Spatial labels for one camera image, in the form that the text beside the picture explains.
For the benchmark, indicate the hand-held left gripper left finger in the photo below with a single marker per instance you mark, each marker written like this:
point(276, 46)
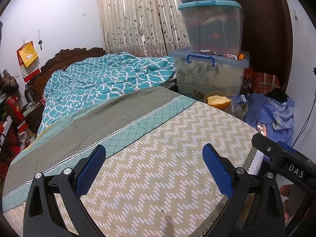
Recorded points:
point(91, 167)

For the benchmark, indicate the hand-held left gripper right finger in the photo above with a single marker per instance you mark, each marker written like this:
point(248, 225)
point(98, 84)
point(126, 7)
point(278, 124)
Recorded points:
point(217, 170)

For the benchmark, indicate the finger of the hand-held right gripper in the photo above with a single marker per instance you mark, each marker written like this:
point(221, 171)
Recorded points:
point(265, 145)

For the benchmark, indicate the beige plastic trash bin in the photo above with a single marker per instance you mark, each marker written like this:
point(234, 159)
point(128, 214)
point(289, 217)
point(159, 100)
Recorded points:
point(244, 113)

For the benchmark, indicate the blue and white carton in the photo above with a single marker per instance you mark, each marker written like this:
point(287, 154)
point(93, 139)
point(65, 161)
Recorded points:
point(238, 99)

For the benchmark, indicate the orange pomelo peel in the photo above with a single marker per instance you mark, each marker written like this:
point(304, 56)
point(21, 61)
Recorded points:
point(218, 101)

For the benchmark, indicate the person's right hand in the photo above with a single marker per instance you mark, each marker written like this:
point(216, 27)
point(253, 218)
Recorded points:
point(285, 197)

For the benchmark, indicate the black smartphone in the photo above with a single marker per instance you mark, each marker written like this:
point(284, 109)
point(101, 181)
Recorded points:
point(262, 129)

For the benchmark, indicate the blue garment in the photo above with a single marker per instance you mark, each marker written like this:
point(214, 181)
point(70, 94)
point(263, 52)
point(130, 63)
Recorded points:
point(266, 111)

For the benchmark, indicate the crumpled clear plastic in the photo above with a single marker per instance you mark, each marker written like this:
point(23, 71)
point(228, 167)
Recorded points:
point(237, 108)

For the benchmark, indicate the black cloth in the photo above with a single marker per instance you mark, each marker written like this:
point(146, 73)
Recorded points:
point(277, 95)

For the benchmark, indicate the zigzag patterned bed sheet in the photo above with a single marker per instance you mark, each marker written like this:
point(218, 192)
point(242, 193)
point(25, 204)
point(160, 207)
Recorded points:
point(148, 177)

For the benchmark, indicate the orange printed bag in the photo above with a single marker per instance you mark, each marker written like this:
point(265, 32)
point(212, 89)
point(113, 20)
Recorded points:
point(264, 81)

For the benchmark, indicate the dark wooden bedside table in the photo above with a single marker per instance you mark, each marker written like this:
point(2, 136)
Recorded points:
point(33, 116)

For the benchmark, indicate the teal patterned quilt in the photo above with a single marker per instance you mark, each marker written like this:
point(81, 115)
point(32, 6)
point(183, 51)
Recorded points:
point(98, 79)

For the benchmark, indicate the small orange fruit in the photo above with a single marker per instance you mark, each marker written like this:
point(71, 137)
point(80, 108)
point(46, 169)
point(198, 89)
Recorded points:
point(241, 56)

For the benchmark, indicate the grey shelf unit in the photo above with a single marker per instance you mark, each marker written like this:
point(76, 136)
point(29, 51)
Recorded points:
point(6, 128)

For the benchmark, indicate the red gift box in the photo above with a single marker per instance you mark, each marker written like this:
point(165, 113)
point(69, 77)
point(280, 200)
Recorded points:
point(14, 108)

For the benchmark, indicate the carved wooden headboard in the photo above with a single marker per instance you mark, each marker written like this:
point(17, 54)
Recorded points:
point(74, 54)

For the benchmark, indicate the dark brown wooden door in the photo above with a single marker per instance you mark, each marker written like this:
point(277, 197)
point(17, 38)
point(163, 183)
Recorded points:
point(266, 29)

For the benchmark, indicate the brown handbag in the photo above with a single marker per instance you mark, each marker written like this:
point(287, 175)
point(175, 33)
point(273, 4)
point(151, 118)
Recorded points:
point(8, 82)

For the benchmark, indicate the clear storage box teal lid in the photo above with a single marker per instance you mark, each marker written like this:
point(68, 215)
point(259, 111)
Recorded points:
point(212, 29)

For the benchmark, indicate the hanging tassel ornament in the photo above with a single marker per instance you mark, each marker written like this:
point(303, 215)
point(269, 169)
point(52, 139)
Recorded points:
point(39, 40)

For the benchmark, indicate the leaf print curtain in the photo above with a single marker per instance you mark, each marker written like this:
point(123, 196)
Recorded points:
point(135, 17)

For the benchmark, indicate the red and yellow wall calendar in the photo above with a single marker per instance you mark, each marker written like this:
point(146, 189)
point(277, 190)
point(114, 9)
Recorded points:
point(27, 54)

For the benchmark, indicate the white wall switch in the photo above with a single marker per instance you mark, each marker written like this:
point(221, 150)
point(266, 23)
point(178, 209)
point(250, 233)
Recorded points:
point(296, 14)

